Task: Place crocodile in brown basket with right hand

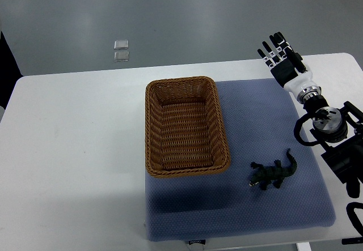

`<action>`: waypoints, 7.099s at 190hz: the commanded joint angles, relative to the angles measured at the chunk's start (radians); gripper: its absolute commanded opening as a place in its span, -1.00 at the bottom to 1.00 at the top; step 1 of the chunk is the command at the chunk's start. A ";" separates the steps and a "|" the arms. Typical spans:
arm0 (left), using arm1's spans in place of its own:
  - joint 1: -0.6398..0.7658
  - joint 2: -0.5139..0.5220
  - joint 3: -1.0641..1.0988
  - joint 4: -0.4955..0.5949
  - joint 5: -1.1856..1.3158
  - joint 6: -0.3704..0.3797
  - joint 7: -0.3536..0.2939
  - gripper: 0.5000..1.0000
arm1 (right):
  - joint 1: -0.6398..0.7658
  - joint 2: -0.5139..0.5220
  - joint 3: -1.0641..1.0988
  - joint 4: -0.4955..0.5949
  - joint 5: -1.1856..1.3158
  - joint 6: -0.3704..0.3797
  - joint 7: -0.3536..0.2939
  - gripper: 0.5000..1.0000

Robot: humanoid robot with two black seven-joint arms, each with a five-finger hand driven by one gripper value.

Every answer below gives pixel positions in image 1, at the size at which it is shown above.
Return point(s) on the blue grey cushion mat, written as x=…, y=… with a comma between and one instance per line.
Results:
x=259, y=118

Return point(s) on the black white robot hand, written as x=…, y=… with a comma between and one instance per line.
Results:
x=287, y=68

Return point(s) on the black label tag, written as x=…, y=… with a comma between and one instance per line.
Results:
x=197, y=242

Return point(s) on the upper floor metal plate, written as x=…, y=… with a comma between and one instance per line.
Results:
x=121, y=44

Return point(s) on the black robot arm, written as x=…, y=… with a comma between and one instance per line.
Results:
x=339, y=132

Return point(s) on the brown wicker basket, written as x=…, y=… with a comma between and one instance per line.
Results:
x=184, y=130

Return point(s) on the dark toy crocodile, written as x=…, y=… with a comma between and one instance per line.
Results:
x=275, y=175

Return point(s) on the black object left edge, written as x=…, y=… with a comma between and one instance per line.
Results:
x=10, y=72

